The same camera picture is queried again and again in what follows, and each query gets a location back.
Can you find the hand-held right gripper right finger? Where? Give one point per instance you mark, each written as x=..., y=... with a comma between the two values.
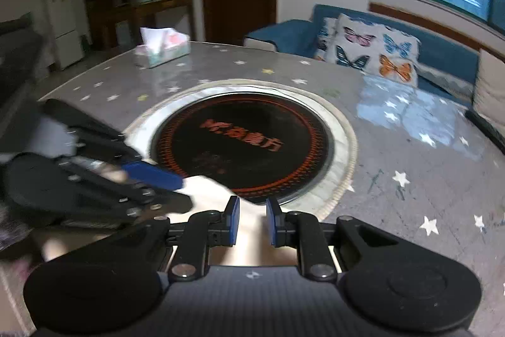
x=272, y=223

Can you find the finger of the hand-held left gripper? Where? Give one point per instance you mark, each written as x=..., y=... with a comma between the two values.
x=152, y=174
x=158, y=199

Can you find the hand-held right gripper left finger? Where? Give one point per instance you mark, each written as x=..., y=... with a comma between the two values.
x=233, y=221

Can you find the beige garment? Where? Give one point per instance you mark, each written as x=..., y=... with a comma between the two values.
x=252, y=232

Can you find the round black induction cooker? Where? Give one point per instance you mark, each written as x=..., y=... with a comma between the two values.
x=244, y=123

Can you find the dark grey sofa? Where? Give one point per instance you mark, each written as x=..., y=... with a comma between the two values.
x=17, y=64

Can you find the tissue box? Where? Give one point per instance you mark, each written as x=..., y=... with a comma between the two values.
x=161, y=49

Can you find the white refrigerator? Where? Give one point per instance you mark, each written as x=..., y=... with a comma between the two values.
x=63, y=29

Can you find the grey star printed tablecloth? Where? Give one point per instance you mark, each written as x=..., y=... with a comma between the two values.
x=414, y=147

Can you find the wooden side table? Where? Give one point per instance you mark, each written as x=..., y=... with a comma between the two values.
x=158, y=9

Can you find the small butterfly print pillow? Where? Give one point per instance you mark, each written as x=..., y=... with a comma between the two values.
x=325, y=39

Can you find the large butterfly print pillow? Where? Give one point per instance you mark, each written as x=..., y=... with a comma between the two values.
x=374, y=49

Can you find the blue sofa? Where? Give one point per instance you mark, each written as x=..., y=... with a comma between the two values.
x=446, y=53

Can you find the beige cushion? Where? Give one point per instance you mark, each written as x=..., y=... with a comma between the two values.
x=491, y=88

